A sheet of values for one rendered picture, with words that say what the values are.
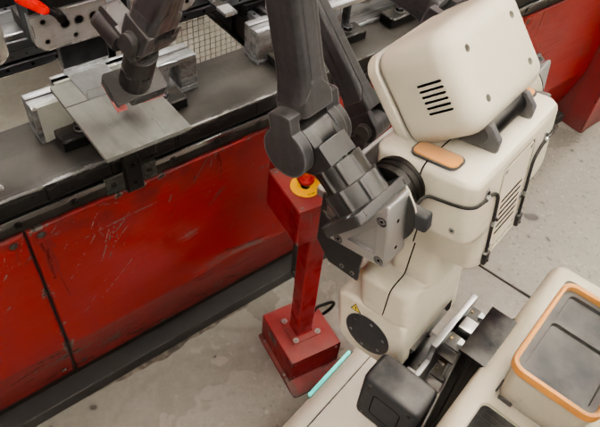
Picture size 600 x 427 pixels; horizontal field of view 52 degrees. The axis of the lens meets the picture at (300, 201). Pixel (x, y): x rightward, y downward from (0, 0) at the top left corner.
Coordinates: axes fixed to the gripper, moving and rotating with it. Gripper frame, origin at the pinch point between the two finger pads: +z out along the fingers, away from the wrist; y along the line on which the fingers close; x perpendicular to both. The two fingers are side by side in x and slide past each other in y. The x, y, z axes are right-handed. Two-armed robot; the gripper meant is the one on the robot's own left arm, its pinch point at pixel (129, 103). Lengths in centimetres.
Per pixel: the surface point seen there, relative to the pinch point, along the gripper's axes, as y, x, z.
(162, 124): -3.4, 6.6, -0.2
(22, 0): 11.5, -19.1, -12.4
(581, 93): -213, 42, 77
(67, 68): 5.1, -15.4, 9.2
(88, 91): 4.7, -7.2, 5.0
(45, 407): 39, 42, 88
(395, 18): -85, -2, 17
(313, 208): -28.3, 34.7, 10.1
